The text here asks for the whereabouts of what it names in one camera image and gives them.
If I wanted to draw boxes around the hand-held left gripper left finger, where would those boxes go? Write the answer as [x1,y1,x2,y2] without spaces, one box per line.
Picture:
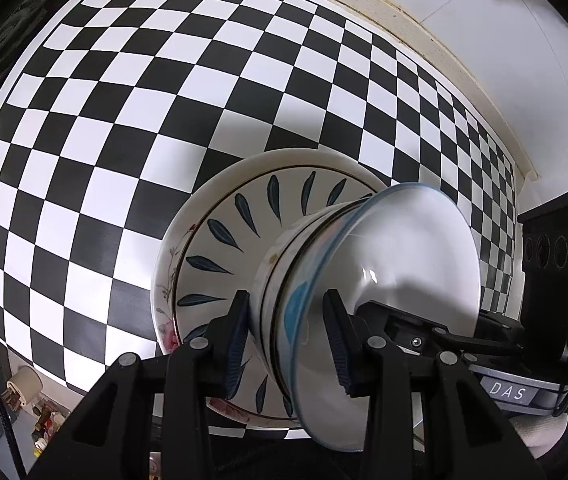
[29,290,252,480]

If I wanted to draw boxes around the white plate with blue leaves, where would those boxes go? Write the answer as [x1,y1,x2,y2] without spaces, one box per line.
[173,164,385,421]

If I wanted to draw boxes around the black gas stove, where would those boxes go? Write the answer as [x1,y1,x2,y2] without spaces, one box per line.
[0,0,65,106]

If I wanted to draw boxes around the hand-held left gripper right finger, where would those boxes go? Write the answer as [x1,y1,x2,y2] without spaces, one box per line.
[322,289,545,480]

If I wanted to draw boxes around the white round container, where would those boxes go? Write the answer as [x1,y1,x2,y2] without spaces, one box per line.
[6,366,45,407]

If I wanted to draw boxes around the plain white plate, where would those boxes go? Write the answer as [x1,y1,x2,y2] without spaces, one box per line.
[151,149,400,431]

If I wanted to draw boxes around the black and white checkered mat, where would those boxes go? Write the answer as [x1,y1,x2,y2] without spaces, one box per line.
[0,0,517,396]

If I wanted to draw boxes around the cluster of small bottles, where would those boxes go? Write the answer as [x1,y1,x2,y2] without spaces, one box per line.
[31,395,71,458]

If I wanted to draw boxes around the white bowl with gold rim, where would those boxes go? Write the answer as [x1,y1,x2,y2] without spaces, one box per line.
[256,202,365,396]

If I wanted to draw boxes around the person's right hand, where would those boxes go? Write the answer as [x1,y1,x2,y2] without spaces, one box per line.
[511,412,568,461]

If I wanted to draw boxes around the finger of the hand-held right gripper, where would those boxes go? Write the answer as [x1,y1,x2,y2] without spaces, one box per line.
[358,300,452,357]
[446,310,525,362]

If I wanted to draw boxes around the white bowl with blue pattern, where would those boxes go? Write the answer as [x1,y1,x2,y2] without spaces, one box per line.
[281,183,482,453]

